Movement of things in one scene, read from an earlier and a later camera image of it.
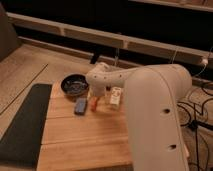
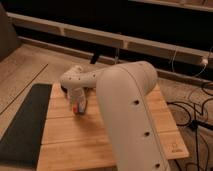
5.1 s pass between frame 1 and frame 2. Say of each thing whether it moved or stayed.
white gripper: moved
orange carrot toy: moved
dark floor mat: stayed
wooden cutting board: stayed
